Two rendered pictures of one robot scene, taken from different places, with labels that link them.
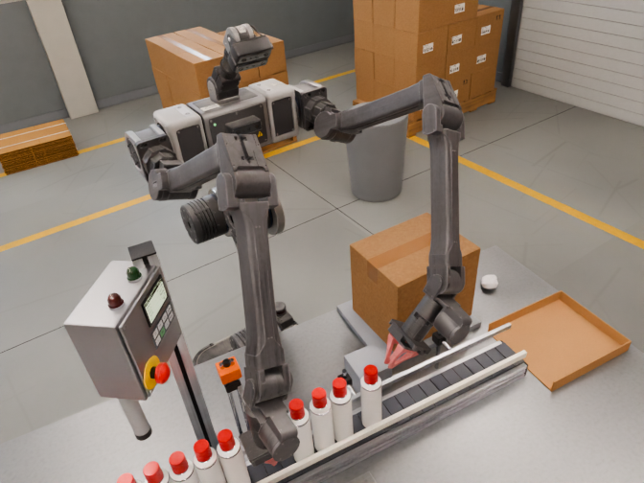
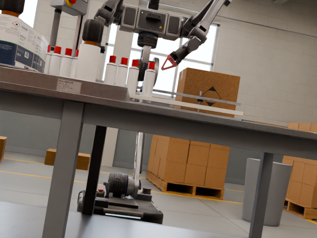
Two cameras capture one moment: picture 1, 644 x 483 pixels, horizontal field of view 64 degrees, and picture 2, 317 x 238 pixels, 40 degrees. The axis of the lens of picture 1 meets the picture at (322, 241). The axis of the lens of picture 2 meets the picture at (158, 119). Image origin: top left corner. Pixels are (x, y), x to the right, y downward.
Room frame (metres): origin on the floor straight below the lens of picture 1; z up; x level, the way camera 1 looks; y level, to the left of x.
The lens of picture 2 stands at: (-1.17, -0.91, 0.77)
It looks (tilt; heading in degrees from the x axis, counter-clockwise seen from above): 1 degrees up; 21
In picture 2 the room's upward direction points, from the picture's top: 9 degrees clockwise
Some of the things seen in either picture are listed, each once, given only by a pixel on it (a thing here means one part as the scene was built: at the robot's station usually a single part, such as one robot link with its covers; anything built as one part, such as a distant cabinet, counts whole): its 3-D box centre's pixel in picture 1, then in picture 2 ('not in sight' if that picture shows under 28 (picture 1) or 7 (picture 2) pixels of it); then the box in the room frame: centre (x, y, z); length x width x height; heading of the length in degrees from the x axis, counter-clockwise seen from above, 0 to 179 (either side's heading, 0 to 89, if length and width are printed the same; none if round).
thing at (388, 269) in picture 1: (412, 280); (204, 97); (1.21, -0.27, 0.99); 0.30 x 0.24 x 0.27; 118
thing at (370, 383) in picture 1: (371, 397); (148, 82); (0.80, -0.09, 0.98); 0.05 x 0.05 x 0.20
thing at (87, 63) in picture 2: not in sight; (88, 55); (0.43, 0.05, 1.03); 0.09 x 0.09 x 0.30
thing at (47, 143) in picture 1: (35, 145); (68, 158); (4.62, 2.62, 0.10); 0.64 x 0.52 x 0.20; 118
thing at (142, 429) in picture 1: (129, 402); (54, 30); (0.68, 0.42, 1.18); 0.04 x 0.04 x 0.21
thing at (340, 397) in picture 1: (341, 410); (132, 80); (0.77, -0.01, 0.98); 0.05 x 0.05 x 0.20
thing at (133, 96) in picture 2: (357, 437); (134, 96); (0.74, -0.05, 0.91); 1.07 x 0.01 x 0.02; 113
